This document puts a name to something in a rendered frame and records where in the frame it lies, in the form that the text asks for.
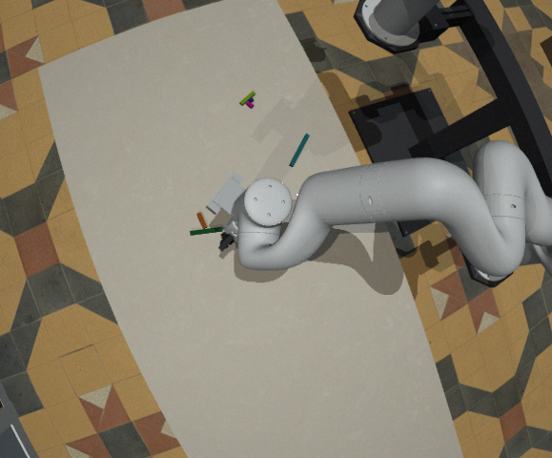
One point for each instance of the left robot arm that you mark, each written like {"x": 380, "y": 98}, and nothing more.
{"x": 399, "y": 190}

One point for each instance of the lime green flat bar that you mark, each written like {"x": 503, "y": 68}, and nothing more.
{"x": 247, "y": 98}

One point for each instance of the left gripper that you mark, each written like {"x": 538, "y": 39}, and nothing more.
{"x": 232, "y": 230}

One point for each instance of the orange rod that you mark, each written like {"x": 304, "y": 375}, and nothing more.
{"x": 202, "y": 222}

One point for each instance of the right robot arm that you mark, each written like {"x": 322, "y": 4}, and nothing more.
{"x": 395, "y": 22}

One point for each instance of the dark green rod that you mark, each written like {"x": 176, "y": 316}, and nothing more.
{"x": 205, "y": 231}

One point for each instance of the dark teal rod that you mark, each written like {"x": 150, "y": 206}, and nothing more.
{"x": 292, "y": 163}

